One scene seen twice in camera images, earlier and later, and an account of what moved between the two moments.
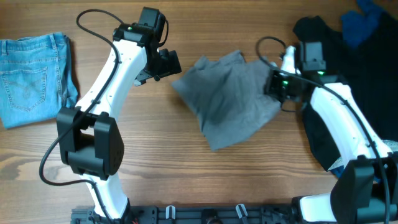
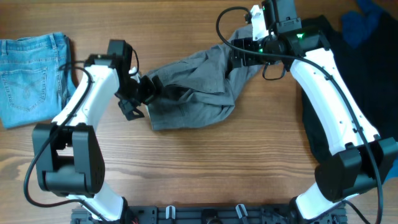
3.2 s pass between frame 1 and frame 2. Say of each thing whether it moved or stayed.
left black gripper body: moved
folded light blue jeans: stayed
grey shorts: moved
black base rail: stayed
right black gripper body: moved
